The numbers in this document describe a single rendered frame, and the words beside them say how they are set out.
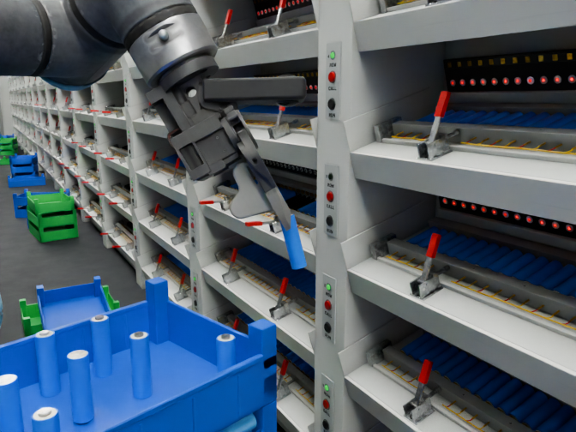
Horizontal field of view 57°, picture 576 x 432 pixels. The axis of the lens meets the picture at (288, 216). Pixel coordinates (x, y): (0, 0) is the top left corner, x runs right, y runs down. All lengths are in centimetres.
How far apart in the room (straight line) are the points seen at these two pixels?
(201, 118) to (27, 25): 21
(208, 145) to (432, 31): 33
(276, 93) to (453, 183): 26
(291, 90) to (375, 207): 37
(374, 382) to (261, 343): 47
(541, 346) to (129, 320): 47
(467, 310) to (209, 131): 41
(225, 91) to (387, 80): 37
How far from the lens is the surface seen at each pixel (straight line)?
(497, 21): 67
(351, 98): 85
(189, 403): 47
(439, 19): 73
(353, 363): 98
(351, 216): 88
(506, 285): 75
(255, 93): 59
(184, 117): 61
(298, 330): 113
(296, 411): 123
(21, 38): 65
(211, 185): 151
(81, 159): 354
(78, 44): 69
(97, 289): 196
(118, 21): 63
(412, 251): 86
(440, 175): 72
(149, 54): 60
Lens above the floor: 77
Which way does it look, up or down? 13 degrees down
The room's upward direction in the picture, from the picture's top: straight up
